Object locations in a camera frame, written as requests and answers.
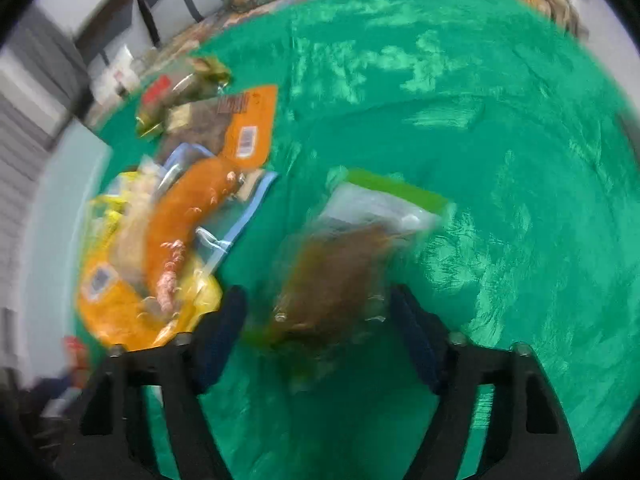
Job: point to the white paper bag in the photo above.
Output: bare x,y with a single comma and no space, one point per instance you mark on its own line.
113,78

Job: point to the green embroidered bedspread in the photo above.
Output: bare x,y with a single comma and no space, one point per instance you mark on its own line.
483,102

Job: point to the dark snack orange-edged pouch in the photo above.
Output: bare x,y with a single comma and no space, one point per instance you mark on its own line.
237,126

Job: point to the white storage box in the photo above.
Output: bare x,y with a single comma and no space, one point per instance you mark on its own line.
49,259

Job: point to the orange sausage clear pack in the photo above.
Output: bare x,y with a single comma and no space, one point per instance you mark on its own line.
209,206

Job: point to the red snack packet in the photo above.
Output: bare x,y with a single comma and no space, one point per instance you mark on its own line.
78,360

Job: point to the grey pillow centre left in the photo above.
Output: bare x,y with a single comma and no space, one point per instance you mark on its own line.
140,25

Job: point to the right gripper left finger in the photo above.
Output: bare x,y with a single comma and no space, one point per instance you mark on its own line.
110,433

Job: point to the orange yellow snack packet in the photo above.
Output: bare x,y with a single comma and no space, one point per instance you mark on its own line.
111,299

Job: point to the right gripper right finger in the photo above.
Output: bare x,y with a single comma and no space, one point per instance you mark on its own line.
527,437

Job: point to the grey curtain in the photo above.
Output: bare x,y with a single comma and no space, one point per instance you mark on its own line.
43,79

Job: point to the red green nut bag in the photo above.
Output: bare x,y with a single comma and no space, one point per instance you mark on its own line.
191,79

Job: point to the brown snack green-edged pouch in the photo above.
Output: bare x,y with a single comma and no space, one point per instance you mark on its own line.
335,280

